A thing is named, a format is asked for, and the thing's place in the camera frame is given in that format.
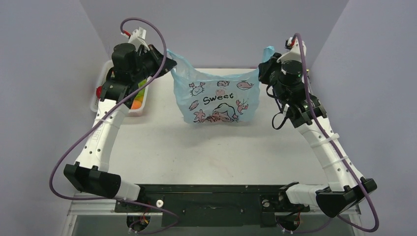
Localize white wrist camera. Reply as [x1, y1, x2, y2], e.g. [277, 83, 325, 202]
[121, 27, 150, 50]
[277, 37, 301, 63]

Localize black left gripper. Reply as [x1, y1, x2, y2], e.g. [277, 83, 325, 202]
[131, 45, 177, 84]

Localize white plastic basket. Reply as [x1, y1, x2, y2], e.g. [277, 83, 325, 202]
[90, 60, 149, 117]

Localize green fake grapes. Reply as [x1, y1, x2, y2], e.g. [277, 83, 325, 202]
[138, 80, 147, 91]

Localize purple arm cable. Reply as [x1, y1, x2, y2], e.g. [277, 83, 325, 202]
[291, 32, 380, 233]
[49, 17, 168, 201]

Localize orange fake peach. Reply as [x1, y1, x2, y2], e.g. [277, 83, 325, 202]
[131, 100, 142, 110]

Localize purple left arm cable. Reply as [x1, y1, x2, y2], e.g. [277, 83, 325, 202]
[49, 17, 168, 201]

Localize red fake apple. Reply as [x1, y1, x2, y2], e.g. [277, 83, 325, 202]
[95, 86, 102, 99]

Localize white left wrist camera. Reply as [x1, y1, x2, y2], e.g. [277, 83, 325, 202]
[121, 27, 150, 50]

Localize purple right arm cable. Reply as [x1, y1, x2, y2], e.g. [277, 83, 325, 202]
[291, 32, 380, 233]

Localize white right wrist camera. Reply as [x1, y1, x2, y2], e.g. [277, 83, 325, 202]
[277, 37, 301, 63]

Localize light blue printed plastic bag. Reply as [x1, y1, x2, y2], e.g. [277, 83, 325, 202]
[168, 51, 260, 123]

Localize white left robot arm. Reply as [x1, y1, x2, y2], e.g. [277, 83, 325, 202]
[63, 43, 177, 211]

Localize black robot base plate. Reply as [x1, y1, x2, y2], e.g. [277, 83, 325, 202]
[114, 182, 310, 228]

